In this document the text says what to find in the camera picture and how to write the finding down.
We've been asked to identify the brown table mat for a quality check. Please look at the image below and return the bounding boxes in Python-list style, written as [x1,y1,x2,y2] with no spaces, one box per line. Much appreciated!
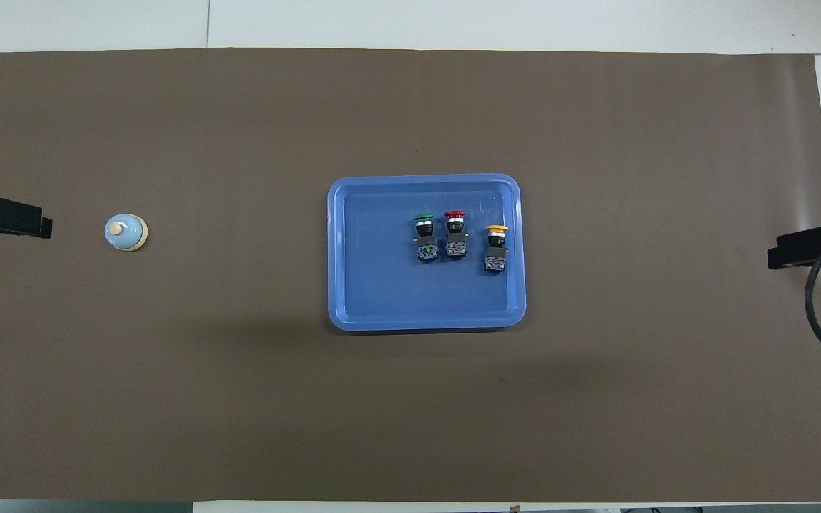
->
[0,48,821,503]

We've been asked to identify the blue plastic tray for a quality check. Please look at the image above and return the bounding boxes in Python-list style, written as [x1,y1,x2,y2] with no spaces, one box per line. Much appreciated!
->
[327,173,527,333]

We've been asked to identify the green push button switch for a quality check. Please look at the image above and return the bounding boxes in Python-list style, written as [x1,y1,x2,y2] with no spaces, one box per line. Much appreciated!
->
[412,213,440,264]

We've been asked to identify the red push button switch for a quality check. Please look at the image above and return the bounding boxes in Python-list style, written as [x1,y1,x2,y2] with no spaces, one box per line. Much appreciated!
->
[443,210,470,260]

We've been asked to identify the yellow push button switch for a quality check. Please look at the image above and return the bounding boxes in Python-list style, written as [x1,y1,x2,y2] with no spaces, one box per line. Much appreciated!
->
[483,225,511,274]

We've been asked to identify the light blue desk bell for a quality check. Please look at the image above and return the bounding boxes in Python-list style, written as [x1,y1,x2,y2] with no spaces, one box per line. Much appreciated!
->
[104,214,148,253]

